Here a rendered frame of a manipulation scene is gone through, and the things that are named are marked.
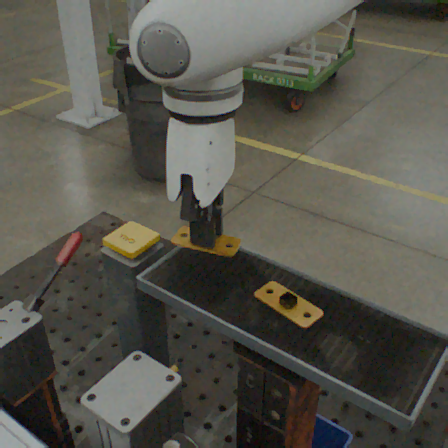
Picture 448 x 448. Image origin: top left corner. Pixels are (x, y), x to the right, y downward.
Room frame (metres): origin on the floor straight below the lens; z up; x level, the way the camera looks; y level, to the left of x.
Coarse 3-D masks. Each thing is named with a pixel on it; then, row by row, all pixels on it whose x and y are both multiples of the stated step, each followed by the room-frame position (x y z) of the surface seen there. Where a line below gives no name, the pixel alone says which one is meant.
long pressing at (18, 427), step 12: (0, 408) 0.46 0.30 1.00; (0, 420) 0.44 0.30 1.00; (12, 420) 0.44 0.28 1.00; (0, 432) 0.42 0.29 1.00; (12, 432) 0.42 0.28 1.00; (24, 432) 0.42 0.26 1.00; (0, 444) 0.41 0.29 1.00; (12, 444) 0.41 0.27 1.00; (24, 444) 0.41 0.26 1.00; (36, 444) 0.40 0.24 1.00
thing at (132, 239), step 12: (120, 228) 0.66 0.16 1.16; (132, 228) 0.66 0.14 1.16; (144, 228) 0.66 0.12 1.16; (108, 240) 0.63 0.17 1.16; (120, 240) 0.63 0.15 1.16; (132, 240) 0.63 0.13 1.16; (144, 240) 0.63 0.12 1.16; (156, 240) 0.64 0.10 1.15; (120, 252) 0.61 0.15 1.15; (132, 252) 0.60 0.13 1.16
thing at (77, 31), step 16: (64, 0) 3.77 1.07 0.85; (80, 0) 3.80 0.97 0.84; (64, 16) 3.79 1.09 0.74; (80, 16) 3.78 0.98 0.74; (64, 32) 3.80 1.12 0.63; (80, 32) 3.77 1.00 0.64; (64, 48) 3.82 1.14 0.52; (80, 48) 3.75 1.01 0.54; (80, 64) 3.74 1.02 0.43; (96, 64) 3.85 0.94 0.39; (80, 80) 3.75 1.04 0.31; (96, 80) 3.84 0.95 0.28; (80, 96) 3.77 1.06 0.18; (96, 96) 3.82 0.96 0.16; (64, 112) 3.86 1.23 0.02; (80, 112) 3.78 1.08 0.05; (96, 112) 3.79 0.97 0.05; (112, 112) 3.86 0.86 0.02
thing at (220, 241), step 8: (176, 232) 0.57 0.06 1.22; (184, 232) 0.57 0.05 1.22; (176, 240) 0.55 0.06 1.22; (184, 240) 0.55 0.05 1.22; (216, 240) 0.55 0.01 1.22; (224, 240) 0.55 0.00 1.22; (232, 240) 0.55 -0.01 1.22; (240, 240) 0.55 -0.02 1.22; (192, 248) 0.53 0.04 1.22; (200, 248) 0.53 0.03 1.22; (208, 248) 0.53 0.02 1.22; (216, 248) 0.53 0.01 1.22; (224, 248) 0.53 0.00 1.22; (232, 248) 0.53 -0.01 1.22
